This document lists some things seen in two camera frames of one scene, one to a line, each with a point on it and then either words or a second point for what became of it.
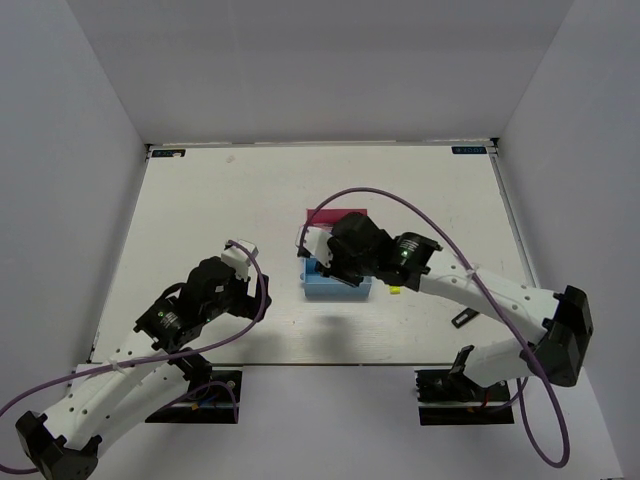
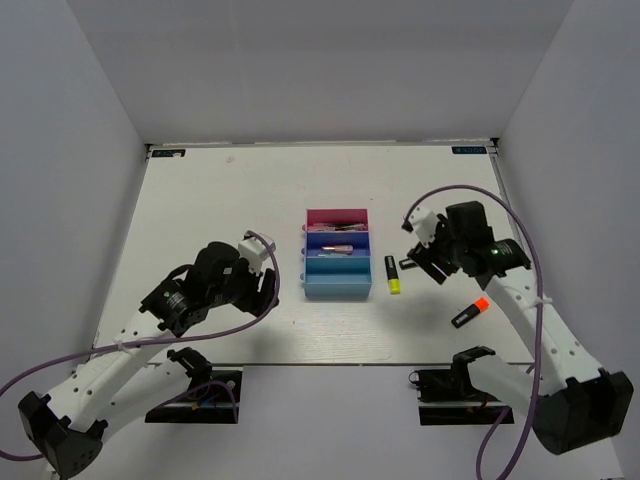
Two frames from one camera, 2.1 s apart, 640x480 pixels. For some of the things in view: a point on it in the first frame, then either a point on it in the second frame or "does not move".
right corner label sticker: [469, 150] does not move
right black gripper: [334, 270] to [424, 257]
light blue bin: [327, 288] does not move
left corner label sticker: [168, 153] does not move
